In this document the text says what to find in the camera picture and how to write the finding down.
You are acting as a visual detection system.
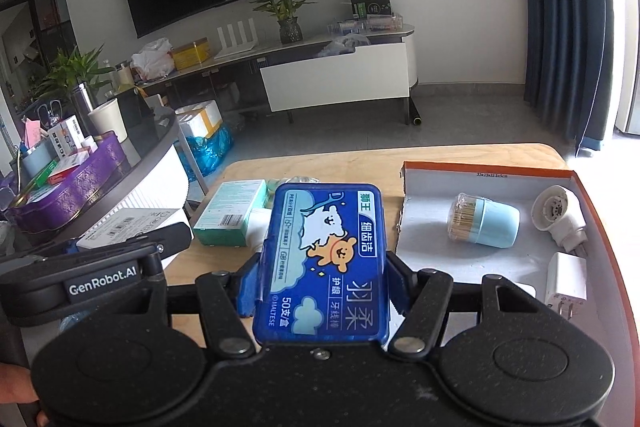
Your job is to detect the pink sticky notes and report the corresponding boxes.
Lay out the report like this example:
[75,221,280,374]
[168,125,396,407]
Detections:
[22,119,43,148]

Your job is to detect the white plastic bag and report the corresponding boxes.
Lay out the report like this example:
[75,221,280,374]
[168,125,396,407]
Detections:
[130,38,176,80]

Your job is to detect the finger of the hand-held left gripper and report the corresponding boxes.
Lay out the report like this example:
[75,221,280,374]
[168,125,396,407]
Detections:
[62,223,194,258]

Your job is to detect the white orange medicine box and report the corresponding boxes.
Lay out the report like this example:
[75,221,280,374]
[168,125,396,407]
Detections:
[51,116,83,156]

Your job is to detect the blue plastic bag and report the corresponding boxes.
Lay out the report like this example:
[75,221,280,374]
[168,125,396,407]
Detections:
[177,127,235,182]

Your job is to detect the white yellow carton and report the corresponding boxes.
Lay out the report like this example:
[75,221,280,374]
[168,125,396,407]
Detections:
[175,101,223,138]

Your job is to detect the bamboo plant in steel cup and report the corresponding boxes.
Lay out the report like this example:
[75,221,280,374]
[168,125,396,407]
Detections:
[35,46,116,135]

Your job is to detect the dark display cabinet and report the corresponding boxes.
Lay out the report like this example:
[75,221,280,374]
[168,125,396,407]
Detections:
[0,0,78,118]

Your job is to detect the clear plastic box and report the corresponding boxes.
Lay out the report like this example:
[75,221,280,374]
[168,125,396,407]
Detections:
[327,14,403,36]

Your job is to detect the white paper cup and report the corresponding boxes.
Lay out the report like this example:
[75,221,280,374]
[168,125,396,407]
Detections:
[88,98,128,144]

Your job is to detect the white round night light plug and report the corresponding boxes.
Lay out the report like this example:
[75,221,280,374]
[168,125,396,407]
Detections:
[531,185,588,253]

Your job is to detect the teal box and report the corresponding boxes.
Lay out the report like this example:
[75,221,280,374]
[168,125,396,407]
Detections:
[192,179,268,248]

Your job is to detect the white router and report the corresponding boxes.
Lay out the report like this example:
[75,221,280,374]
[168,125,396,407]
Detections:
[214,19,258,59]

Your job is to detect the yellow box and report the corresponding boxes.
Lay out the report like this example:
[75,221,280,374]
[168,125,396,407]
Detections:
[171,38,211,71]

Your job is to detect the blue curtain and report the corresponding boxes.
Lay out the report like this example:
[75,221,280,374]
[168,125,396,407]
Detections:
[515,0,616,152]

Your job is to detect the red box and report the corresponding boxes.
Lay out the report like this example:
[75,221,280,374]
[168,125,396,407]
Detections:
[47,152,93,185]

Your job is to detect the purple tin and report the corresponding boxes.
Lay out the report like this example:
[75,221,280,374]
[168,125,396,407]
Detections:
[10,134,127,232]

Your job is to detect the blue toothpick holder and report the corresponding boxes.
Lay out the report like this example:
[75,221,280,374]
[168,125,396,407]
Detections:
[446,193,521,249]

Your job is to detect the black green box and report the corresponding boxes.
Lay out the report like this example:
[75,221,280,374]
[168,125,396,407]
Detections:
[348,0,392,20]

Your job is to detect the white barcode box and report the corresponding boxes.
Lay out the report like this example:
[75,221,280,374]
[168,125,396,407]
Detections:
[76,207,187,253]

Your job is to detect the round dark side table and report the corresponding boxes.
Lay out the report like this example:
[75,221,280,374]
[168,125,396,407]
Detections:
[0,107,193,268]

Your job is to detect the grey plastic bag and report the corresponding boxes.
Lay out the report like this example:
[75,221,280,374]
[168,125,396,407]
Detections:
[317,33,372,58]

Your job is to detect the white television stand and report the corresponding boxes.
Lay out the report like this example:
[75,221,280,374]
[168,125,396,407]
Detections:
[135,23,418,125]

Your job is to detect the blue floss pick box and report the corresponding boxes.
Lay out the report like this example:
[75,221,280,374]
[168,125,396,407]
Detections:
[251,183,391,344]

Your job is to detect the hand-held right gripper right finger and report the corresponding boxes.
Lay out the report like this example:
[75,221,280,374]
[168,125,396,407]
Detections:
[387,253,551,356]

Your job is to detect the potted plant in dark vase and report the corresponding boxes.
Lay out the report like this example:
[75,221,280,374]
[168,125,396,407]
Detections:
[248,0,318,45]

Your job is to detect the person's left hand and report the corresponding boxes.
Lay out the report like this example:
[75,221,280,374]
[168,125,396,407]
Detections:
[0,362,48,425]

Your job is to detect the grey blue container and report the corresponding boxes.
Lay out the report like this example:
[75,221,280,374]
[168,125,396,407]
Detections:
[21,142,55,178]

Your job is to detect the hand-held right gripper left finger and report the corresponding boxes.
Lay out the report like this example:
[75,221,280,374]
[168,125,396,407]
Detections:
[196,252,266,358]

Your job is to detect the small white cube charger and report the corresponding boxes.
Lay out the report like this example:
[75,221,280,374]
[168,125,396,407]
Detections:
[510,283,538,303]

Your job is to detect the orange cardboard box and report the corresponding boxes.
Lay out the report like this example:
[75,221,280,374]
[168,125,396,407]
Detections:
[395,161,640,408]

